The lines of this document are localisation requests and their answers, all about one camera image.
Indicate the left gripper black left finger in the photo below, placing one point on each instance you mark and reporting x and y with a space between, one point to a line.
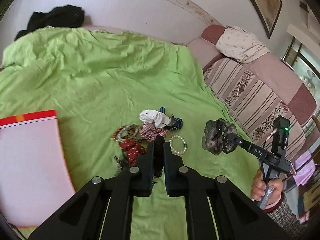
102 208

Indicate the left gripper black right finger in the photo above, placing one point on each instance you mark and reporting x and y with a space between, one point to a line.
215 207

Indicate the grey black organza scrunchie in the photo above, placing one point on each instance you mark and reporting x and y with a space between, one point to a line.
215 136

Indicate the red polka dot scrunchie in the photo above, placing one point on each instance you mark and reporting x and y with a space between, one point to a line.
132 150

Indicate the blue striped hair band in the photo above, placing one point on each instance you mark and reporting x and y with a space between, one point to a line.
170 123

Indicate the red plaid scrunchie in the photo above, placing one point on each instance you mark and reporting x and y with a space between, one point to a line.
149 132

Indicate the white cherry print scrunchie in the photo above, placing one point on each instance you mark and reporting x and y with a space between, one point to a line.
150 116

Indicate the rhinestone butterfly hair comb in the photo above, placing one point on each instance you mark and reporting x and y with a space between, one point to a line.
123 164

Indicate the right knit sleeve forearm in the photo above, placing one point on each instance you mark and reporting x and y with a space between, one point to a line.
281 213

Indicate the person right hand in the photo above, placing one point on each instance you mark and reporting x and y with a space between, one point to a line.
258 188

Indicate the red white tray box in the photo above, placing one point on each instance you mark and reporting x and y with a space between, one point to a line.
35 180

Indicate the striped floral sofa cushion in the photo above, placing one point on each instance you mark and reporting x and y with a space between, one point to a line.
252 104

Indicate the white patterned cloth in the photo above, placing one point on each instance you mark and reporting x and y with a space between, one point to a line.
243 46

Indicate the green bed sheet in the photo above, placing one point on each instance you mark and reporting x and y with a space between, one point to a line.
98 82

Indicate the black cloth at wall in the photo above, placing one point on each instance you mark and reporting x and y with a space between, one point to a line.
68 16

